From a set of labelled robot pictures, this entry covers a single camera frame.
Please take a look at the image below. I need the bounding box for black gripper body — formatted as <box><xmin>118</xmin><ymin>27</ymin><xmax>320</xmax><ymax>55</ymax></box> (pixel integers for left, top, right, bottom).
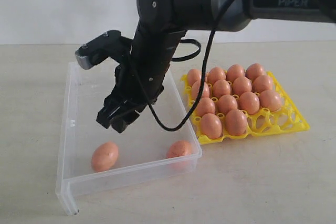
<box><xmin>103</xmin><ymin>62</ymin><xmax>164</xmax><ymax>114</ymax></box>

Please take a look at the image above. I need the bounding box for brown egg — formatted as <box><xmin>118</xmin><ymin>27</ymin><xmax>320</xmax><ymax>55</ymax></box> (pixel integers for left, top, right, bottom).
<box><xmin>207</xmin><ymin>67</ymin><xmax>226</xmax><ymax>84</ymax></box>
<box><xmin>166</xmin><ymin>140</ymin><xmax>193</xmax><ymax>170</ymax></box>
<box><xmin>238</xmin><ymin>92</ymin><xmax>260</xmax><ymax>115</ymax></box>
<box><xmin>225</xmin><ymin>109</ymin><xmax>248</xmax><ymax>136</ymax></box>
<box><xmin>259</xmin><ymin>90</ymin><xmax>282</xmax><ymax>112</ymax></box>
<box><xmin>91</xmin><ymin>142</ymin><xmax>119</xmax><ymax>172</ymax></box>
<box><xmin>252</xmin><ymin>75</ymin><xmax>274</xmax><ymax>93</ymax></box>
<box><xmin>245</xmin><ymin>63</ymin><xmax>266</xmax><ymax>82</ymax></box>
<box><xmin>199</xmin><ymin>113</ymin><xmax>223</xmax><ymax>139</ymax></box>
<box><xmin>226</xmin><ymin>64</ymin><xmax>245</xmax><ymax>83</ymax></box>
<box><xmin>217</xmin><ymin>94</ymin><xmax>238</xmax><ymax>115</ymax></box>
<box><xmin>232</xmin><ymin>77</ymin><xmax>252</xmax><ymax>96</ymax></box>
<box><xmin>195</xmin><ymin>97</ymin><xmax>216</xmax><ymax>117</ymax></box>
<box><xmin>191</xmin><ymin>80</ymin><xmax>210</xmax><ymax>100</ymax></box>
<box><xmin>186</xmin><ymin>68</ymin><xmax>202</xmax><ymax>87</ymax></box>
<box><xmin>213</xmin><ymin>79</ymin><xmax>231</xmax><ymax>98</ymax></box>

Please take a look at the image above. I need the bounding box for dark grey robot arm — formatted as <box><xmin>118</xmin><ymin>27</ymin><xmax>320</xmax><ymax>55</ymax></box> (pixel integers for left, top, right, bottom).
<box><xmin>77</xmin><ymin>0</ymin><xmax>335</xmax><ymax>133</ymax></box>

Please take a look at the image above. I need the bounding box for clear plastic storage box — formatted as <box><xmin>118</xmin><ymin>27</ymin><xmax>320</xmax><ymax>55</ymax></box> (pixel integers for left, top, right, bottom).
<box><xmin>56</xmin><ymin>60</ymin><xmax>202</xmax><ymax>215</ymax></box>

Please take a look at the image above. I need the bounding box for yellow plastic egg tray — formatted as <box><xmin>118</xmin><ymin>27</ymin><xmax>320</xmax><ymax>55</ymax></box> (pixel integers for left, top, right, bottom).
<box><xmin>190</xmin><ymin>71</ymin><xmax>310</xmax><ymax>145</ymax></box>

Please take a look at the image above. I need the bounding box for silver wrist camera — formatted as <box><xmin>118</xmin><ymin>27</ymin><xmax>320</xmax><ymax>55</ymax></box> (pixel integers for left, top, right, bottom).
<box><xmin>75</xmin><ymin>30</ymin><xmax>132</xmax><ymax>70</ymax></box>

